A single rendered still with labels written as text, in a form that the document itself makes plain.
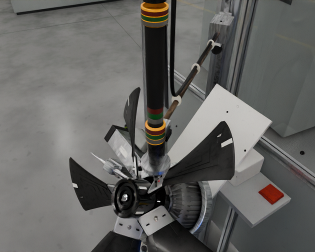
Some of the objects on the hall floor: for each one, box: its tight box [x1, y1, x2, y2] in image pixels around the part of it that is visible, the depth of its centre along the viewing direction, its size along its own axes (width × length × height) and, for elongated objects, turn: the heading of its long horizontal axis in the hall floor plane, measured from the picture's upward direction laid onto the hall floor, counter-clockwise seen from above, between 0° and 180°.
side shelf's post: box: [217, 206, 239, 252], centre depth 165 cm, size 4×4×83 cm
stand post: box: [195, 193, 218, 246], centre depth 147 cm, size 4×9×115 cm, turn 33°
